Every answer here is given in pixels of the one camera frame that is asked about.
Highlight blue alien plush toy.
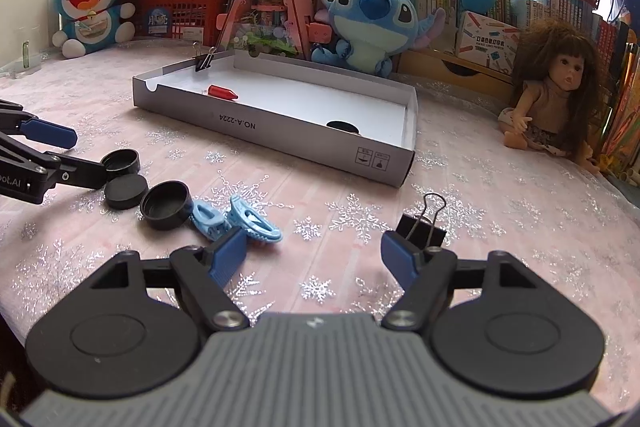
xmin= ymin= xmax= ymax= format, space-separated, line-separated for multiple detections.
xmin=311 ymin=0 xmax=447 ymax=75

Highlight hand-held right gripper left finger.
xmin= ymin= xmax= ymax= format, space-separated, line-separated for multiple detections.
xmin=90 ymin=227 xmax=251 ymax=333

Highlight wooden drawer box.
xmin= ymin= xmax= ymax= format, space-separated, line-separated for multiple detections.
xmin=397 ymin=47 xmax=516 ymax=95

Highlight black binder clip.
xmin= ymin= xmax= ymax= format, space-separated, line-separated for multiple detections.
xmin=396 ymin=193 xmax=447 ymax=249
xmin=192 ymin=42 xmax=218 ymax=72

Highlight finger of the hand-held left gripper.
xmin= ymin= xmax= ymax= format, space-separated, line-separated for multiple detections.
xmin=0 ymin=133 xmax=109 ymax=192
xmin=0 ymin=99 xmax=78 ymax=148

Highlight blue cat plush toy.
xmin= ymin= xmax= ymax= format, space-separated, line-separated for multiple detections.
xmin=52 ymin=0 xmax=137 ymax=59

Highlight white cardboard box tray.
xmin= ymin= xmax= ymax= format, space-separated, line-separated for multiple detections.
xmin=132 ymin=49 xmax=418 ymax=188

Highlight light blue hair clip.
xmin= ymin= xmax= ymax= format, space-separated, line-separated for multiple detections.
xmin=225 ymin=195 xmax=283 ymax=244
xmin=191 ymin=201 xmax=232 ymax=242

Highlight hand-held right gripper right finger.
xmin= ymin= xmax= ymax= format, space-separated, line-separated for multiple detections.
xmin=381 ymin=231 xmax=538 ymax=333

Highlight white printed carton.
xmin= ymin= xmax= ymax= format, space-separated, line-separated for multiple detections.
xmin=455 ymin=11 xmax=521 ymax=75

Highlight shiny wrapped folders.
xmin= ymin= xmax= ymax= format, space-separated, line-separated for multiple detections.
xmin=597 ymin=19 xmax=640 ymax=185

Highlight red plastic basket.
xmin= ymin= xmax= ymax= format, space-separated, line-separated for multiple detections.
xmin=117 ymin=0 xmax=231 ymax=40

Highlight pink snowflake tablecloth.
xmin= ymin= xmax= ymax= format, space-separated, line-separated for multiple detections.
xmin=0 ymin=39 xmax=640 ymax=408

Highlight brown haired baby doll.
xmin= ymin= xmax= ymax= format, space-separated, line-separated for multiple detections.
xmin=497 ymin=19 xmax=608 ymax=172

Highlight black round lid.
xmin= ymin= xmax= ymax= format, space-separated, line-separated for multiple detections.
xmin=104 ymin=173 xmax=150 ymax=210

